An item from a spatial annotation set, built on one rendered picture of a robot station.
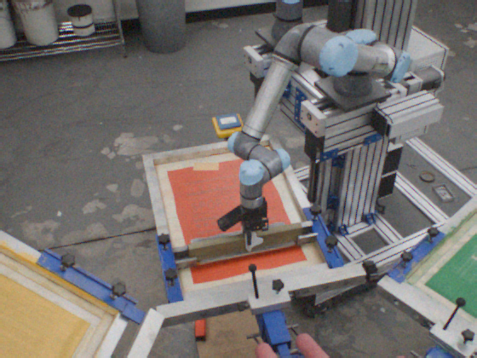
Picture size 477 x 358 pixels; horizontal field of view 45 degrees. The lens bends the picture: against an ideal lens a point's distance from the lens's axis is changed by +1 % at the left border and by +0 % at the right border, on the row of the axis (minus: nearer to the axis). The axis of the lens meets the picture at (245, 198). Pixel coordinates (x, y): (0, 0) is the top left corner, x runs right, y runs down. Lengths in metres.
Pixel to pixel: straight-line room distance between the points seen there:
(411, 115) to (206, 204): 0.89
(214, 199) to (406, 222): 1.38
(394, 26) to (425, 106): 0.36
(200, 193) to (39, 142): 2.24
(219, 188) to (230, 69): 2.67
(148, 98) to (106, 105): 0.32
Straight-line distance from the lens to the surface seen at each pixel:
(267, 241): 2.01
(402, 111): 2.40
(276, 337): 1.75
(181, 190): 2.31
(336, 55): 1.76
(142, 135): 4.21
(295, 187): 2.26
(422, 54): 2.69
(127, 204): 3.68
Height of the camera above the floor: 2.51
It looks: 44 degrees down
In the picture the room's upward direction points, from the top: 1 degrees counter-clockwise
